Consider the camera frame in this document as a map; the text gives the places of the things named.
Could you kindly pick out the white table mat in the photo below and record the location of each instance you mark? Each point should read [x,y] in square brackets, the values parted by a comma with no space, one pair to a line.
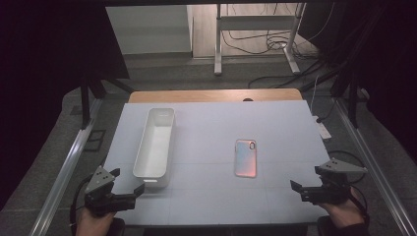
[203,131]

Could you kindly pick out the person's left hand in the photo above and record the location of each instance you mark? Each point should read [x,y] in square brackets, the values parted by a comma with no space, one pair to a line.
[93,224]

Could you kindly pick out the dark curtain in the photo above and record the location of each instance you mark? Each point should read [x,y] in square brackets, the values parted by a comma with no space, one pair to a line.
[387,65]
[49,65]

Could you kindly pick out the white power strip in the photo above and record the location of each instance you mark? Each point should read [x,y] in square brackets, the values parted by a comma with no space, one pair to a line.
[323,129]

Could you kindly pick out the white background panel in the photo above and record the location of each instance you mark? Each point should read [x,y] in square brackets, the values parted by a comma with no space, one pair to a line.
[147,29]

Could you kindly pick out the person's right hand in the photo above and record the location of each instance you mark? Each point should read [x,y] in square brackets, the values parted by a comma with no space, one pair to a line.
[345,213]

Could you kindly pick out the aluminium rail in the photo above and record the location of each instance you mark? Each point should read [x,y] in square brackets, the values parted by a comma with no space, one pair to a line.
[69,164]
[373,164]

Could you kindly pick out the small black round object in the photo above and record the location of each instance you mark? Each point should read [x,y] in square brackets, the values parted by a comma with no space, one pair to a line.
[248,99]

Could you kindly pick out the white plastic bin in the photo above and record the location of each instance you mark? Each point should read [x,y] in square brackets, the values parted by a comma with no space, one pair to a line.
[154,147]

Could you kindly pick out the white metal stand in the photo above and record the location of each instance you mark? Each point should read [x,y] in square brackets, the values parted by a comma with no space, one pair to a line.
[255,23]

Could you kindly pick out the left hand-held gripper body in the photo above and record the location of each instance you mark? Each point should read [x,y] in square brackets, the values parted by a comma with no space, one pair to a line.
[100,183]

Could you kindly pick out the black square floor frame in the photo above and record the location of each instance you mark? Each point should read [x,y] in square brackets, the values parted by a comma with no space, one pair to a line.
[95,140]

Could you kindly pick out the black metal stand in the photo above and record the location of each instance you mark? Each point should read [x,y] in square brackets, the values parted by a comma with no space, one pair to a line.
[86,98]
[352,98]

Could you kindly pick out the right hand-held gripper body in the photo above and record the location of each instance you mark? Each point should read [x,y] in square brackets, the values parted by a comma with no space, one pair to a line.
[331,193]

